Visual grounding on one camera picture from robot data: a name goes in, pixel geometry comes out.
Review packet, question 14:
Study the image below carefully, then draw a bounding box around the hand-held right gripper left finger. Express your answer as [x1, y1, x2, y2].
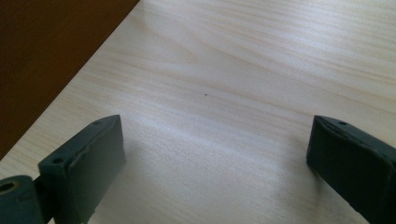
[37, 114, 127, 224]

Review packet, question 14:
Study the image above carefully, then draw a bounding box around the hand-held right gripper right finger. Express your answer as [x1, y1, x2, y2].
[305, 115, 396, 224]

